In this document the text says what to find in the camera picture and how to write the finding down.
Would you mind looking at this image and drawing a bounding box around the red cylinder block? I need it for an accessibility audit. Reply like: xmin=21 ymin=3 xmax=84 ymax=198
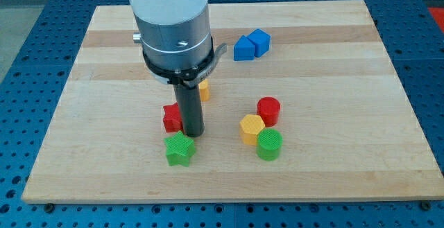
xmin=257 ymin=96 xmax=281 ymax=127

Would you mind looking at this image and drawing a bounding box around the wooden board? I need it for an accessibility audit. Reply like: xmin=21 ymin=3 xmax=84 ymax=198
xmin=22 ymin=0 xmax=443 ymax=204

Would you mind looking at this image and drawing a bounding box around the blue pentagon block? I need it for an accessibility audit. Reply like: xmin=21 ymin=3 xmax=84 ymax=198
xmin=233 ymin=35 xmax=255 ymax=61

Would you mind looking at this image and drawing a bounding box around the red star block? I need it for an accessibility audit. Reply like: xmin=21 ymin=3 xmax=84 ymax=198
xmin=162 ymin=103 xmax=183 ymax=132

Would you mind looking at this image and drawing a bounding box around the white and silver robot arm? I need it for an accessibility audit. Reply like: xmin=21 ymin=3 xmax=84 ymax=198
xmin=129 ymin=0 xmax=214 ymax=85

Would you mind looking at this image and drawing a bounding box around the green star block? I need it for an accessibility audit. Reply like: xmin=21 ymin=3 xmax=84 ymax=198
xmin=164 ymin=131 xmax=196 ymax=167

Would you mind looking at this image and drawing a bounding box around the black clamp ring with lever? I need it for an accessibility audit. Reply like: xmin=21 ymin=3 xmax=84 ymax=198
xmin=142 ymin=42 xmax=228 ymax=89

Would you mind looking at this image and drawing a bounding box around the yellow hexagon block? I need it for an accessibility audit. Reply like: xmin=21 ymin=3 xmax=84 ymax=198
xmin=239 ymin=114 xmax=266 ymax=146

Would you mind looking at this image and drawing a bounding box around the yellow block behind rod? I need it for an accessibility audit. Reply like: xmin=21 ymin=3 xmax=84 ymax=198
xmin=198 ymin=79 xmax=211 ymax=102

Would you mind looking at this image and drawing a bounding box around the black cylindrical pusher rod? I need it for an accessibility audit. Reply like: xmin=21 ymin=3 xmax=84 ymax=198
xmin=173 ymin=85 xmax=205 ymax=137

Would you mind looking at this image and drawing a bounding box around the green cylinder block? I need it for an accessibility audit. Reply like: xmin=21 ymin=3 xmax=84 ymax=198
xmin=256 ymin=128 xmax=283 ymax=161

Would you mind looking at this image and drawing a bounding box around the blue cube block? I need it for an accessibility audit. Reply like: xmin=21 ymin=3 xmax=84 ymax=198
xmin=247 ymin=28 xmax=271 ymax=58

